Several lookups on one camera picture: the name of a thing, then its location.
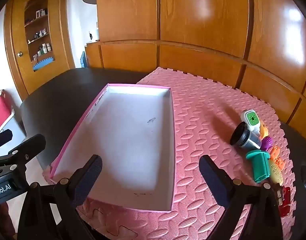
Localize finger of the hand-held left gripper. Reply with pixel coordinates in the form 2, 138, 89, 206
0, 129, 13, 151
0, 134, 46, 172

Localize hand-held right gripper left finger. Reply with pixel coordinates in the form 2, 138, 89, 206
16, 154, 103, 240

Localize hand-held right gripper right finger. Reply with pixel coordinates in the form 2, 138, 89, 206
199, 155, 291, 240

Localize teal plastic dough extruder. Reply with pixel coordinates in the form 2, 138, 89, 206
245, 149, 271, 183

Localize black and clear plastic cup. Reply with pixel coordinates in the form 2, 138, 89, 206
230, 122, 264, 148

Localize pink cardboard box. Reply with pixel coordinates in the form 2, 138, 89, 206
50, 83, 175, 212

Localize beige egg-shaped embossed mold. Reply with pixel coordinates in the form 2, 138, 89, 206
268, 159, 285, 184

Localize purple perforated plastic toy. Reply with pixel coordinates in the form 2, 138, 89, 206
261, 136, 274, 152

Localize brown brush with wooden pegs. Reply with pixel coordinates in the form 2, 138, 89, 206
273, 182, 284, 198

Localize orange linked building cubes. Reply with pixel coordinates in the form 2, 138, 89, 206
269, 146, 286, 170

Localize yellow orange plastic toy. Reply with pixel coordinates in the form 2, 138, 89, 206
259, 122, 270, 138

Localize white device with green face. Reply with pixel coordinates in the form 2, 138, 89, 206
240, 110, 262, 137

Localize red plastic toy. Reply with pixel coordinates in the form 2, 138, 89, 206
278, 187, 292, 217

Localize pink foam puzzle mat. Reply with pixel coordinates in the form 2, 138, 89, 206
43, 67, 297, 240

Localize blue foam mat piece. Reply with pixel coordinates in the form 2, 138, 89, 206
33, 57, 55, 72

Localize shelf with bottles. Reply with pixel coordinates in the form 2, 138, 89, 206
26, 9, 53, 60

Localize wooden corner shelf cabinet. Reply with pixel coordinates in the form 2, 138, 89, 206
4, 0, 73, 100

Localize wooden panelled wardrobe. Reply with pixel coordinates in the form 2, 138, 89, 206
85, 0, 306, 140

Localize red cloth on white frame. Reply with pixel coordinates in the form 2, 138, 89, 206
0, 89, 26, 152

